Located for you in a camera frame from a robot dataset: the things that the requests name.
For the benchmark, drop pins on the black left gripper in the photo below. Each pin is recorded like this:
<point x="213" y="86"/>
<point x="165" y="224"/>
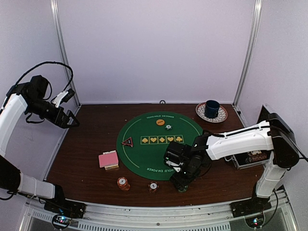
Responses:
<point x="61" y="122"/>

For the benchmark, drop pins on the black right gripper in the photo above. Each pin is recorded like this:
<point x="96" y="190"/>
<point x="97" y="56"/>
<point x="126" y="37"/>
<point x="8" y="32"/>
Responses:
<point x="178" y="182"/>

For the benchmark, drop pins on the red chip stack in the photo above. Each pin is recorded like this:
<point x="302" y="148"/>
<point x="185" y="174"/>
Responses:
<point x="123" y="184"/>

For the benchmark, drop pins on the green 20 chip stack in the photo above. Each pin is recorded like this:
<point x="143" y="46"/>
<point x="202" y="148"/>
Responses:
<point x="183" y="190"/>

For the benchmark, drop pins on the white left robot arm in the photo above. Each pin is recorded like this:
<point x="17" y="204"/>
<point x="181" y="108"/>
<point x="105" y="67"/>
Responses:
<point x="21" y="101"/>

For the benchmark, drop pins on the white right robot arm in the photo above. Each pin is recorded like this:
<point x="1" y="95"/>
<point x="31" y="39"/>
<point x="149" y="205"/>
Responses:
<point x="272" y="135"/>

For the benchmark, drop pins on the aluminium poker chip case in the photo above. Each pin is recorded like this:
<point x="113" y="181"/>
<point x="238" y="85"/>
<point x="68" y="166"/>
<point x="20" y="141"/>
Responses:
<point x="254" y="158"/>

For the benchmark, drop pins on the green chip near orange button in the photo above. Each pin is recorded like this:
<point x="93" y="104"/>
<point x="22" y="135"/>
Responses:
<point x="168" y="127"/>

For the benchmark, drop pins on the brown 100 chip stack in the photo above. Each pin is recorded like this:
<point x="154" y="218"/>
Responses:
<point x="153" y="187"/>

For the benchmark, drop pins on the orange big blind button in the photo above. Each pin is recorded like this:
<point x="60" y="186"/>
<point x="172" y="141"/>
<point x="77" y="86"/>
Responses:
<point x="160" y="122"/>

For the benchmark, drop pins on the patterned saucer plate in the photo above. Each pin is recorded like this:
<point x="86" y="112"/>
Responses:
<point x="222" y="114"/>

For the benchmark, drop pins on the dark blue mug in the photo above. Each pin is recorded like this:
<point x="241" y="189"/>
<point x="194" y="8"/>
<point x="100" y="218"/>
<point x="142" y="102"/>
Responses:
<point x="211" y="108"/>

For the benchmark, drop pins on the red backed card deck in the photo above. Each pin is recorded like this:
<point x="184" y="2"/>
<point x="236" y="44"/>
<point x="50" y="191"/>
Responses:
<point x="108" y="160"/>

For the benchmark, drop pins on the round green poker mat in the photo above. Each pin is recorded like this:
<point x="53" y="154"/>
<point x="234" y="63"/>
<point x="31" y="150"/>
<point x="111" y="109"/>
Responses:
<point x="150" y="141"/>

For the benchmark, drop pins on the black red triangular dealer button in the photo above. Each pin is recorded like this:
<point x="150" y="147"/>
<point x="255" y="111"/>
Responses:
<point x="128" y="142"/>

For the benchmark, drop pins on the playing card box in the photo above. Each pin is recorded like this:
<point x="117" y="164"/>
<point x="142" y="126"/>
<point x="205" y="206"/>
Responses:
<point x="111" y="166"/>

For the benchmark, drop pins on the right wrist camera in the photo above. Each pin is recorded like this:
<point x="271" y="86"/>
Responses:
<point x="177" y="155"/>

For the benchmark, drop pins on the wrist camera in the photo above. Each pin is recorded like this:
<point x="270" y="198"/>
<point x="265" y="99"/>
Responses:
<point x="177" y="155"/>
<point x="63" y="97"/>

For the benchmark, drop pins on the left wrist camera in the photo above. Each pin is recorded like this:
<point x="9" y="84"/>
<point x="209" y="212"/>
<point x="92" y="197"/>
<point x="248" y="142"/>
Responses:
<point x="63" y="97"/>

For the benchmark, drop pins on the aluminium table front rail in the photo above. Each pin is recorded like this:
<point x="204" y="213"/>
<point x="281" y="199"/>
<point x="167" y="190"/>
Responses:
<point x="211" y="217"/>

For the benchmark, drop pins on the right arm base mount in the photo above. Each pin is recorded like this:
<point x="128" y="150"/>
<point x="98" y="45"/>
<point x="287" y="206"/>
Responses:
<point x="252" y="209"/>

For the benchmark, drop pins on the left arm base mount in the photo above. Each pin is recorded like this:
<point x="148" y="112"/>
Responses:
<point x="65" y="210"/>

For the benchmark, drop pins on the left aluminium frame post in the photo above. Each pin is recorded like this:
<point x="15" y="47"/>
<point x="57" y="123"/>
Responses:
<point x="59" y="33"/>

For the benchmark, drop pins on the aluminium frame post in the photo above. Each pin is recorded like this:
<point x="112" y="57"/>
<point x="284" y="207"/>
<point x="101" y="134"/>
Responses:
<point x="59" y="33"/>
<point x="249" y="52"/>

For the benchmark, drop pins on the right aluminium frame post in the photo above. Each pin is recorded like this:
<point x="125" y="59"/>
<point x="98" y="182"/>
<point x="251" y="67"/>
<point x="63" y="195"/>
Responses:
<point x="249" y="52"/>

